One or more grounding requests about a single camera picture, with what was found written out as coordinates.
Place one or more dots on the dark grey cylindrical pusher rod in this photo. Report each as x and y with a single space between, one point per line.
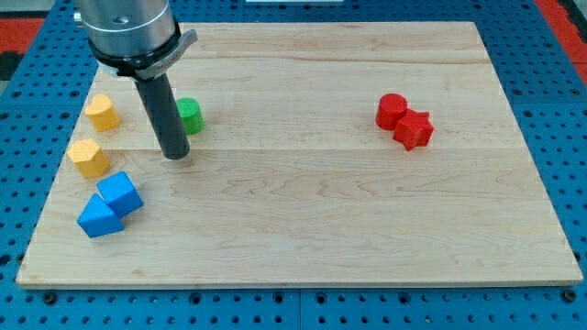
159 102

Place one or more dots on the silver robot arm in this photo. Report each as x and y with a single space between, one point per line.
141 40

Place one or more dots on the yellow heart block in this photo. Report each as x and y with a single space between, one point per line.
102 114

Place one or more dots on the green cylinder block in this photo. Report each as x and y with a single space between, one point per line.
190 113

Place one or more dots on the yellow hexagon block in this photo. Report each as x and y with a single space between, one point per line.
88 158

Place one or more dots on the blue cube block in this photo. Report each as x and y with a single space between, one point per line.
120 194

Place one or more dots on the blue triangle block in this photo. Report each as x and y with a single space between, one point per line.
98 219

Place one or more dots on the light wooden board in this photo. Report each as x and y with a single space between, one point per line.
292 183

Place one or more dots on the red cylinder block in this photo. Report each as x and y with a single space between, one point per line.
391 108

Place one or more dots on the red star block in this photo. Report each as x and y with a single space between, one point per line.
414 129

